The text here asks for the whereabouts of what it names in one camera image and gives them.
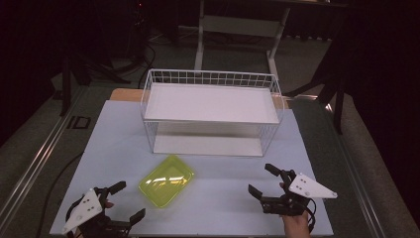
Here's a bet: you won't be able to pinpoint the light blue table mat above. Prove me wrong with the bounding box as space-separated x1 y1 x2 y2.
49 99 335 238

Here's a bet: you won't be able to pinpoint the person's left hand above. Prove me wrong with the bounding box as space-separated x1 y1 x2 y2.
72 200 115 238

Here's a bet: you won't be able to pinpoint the dark stand legs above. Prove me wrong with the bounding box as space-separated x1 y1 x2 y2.
282 39 353 136

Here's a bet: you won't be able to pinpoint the black floor cable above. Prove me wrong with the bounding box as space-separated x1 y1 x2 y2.
35 151 85 238

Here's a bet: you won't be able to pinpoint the person's right hand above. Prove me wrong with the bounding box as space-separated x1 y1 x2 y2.
278 181 312 238

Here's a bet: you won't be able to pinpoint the white metal desk frame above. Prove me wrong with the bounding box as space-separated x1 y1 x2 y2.
193 0 292 81

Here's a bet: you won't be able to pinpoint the metal floor rail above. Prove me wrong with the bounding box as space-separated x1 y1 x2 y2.
324 103 388 238
0 84 89 230

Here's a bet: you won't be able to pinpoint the yellow-green plastic tray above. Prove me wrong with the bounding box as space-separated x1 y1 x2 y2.
138 154 195 209

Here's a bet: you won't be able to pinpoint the black metal stand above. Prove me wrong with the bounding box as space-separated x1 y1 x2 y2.
59 54 132 117

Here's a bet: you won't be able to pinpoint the white wire shelf rack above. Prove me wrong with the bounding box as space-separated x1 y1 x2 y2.
140 67 285 159

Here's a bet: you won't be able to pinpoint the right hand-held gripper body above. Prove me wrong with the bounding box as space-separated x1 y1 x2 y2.
259 169 339 217

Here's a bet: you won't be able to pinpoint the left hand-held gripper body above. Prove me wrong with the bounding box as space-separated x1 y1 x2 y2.
61 186 133 238

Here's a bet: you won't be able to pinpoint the black hanging cable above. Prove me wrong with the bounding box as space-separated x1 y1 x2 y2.
137 41 158 89

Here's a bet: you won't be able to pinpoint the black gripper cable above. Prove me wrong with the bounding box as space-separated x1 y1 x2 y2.
302 197 318 233

